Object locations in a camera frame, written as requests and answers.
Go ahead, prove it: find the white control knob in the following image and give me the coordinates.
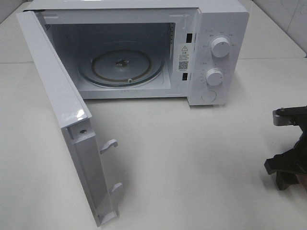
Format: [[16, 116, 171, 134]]
[[210, 35, 231, 58], [205, 68, 224, 86]]

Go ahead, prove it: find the white microwave door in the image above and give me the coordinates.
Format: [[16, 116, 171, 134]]
[[17, 11, 122, 227]]

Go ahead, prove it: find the upper white control knob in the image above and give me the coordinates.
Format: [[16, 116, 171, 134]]
[[210, 35, 231, 58]]

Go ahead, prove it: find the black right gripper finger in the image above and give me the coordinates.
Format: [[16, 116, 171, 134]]
[[272, 106, 307, 126]]

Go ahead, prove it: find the round door release button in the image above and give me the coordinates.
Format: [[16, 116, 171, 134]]
[[201, 91, 217, 104]]

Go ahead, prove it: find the glass turntable plate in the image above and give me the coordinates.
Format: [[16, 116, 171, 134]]
[[78, 41, 165, 88]]

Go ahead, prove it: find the lower white control knob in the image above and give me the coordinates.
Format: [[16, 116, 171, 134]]
[[205, 68, 224, 86]]

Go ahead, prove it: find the white microwave oven body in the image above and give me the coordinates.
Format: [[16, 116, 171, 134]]
[[22, 0, 249, 106]]

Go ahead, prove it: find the white warning label sticker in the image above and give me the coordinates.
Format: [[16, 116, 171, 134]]
[[176, 43, 193, 72]]

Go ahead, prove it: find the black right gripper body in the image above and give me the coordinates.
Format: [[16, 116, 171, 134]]
[[294, 119, 307, 153]]

